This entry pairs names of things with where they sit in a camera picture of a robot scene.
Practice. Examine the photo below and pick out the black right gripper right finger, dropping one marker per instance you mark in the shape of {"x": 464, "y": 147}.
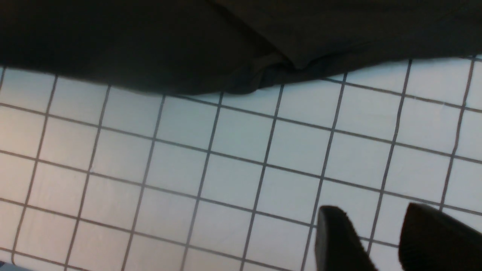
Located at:
{"x": 433, "y": 241}

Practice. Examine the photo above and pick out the gray long sleeve shirt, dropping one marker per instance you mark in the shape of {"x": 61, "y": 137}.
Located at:
{"x": 237, "y": 46}

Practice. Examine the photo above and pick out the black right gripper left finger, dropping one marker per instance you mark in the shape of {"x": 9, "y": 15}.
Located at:
{"x": 337, "y": 245}

